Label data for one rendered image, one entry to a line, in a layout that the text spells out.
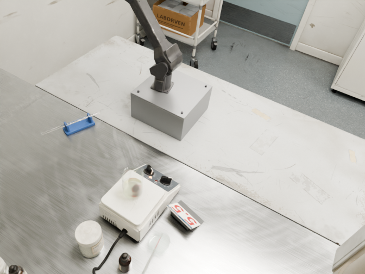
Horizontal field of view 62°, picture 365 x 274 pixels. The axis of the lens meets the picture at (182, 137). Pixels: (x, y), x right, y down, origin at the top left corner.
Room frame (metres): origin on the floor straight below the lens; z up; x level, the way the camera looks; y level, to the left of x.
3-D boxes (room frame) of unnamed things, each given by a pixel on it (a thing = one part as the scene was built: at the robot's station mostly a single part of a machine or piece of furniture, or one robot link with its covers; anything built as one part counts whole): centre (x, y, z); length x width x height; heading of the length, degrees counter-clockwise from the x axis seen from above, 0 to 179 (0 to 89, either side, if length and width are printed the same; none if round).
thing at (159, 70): (0.84, 0.09, 1.10); 0.09 x 0.07 x 0.06; 155
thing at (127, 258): (0.27, 0.09, 0.94); 0.03 x 0.03 x 0.07
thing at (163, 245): (0.33, 0.02, 0.91); 0.06 x 0.06 x 0.02
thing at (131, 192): (0.42, 0.10, 1.02); 0.06 x 0.05 x 0.08; 132
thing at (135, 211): (0.41, 0.10, 0.98); 0.12 x 0.12 x 0.01; 65
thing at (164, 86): (0.83, 0.10, 1.04); 0.07 x 0.07 x 0.06; 78
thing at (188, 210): (0.42, -0.04, 0.92); 0.09 x 0.06 x 0.04; 52
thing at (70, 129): (0.69, 0.34, 0.92); 0.10 x 0.03 x 0.04; 134
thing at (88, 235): (0.30, 0.18, 0.94); 0.06 x 0.06 x 0.08
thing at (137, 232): (0.43, 0.09, 0.94); 0.22 x 0.13 x 0.08; 155
